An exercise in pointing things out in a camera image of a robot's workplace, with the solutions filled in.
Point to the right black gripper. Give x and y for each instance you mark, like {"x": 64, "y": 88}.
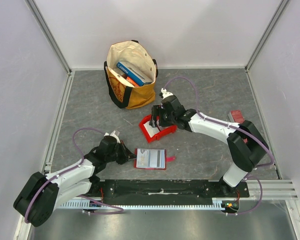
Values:
{"x": 157, "y": 115}

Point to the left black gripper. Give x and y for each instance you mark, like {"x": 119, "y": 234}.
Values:
{"x": 126, "y": 154}

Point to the red plastic bin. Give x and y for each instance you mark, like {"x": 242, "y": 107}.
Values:
{"x": 164, "y": 131}

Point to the red leather card holder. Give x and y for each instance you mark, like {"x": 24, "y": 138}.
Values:
{"x": 168, "y": 160}

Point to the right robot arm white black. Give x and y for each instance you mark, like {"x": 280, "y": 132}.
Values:
{"x": 246, "y": 145}

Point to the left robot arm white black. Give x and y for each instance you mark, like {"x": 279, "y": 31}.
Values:
{"x": 42, "y": 194}

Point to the white card stack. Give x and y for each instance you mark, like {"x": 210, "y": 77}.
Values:
{"x": 151, "y": 131}

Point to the yellow canvas tote bag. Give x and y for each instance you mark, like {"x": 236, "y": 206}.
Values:
{"x": 122, "y": 93}

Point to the orange book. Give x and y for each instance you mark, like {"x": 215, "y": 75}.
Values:
{"x": 132, "y": 82}

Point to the blue book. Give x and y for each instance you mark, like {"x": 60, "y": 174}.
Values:
{"x": 131, "y": 72}

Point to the red silver long box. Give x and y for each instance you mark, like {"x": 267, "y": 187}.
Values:
{"x": 235, "y": 116}

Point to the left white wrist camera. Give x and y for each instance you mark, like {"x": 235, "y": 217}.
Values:
{"x": 114, "y": 134}

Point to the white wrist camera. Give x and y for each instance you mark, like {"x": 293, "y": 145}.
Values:
{"x": 166, "y": 96}
{"x": 114, "y": 134}

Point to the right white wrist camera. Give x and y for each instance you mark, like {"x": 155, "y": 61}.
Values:
{"x": 166, "y": 96}

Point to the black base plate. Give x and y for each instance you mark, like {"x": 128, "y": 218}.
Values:
{"x": 202, "y": 187}

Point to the slotted cable duct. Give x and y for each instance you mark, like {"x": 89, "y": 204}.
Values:
{"x": 85, "y": 204}

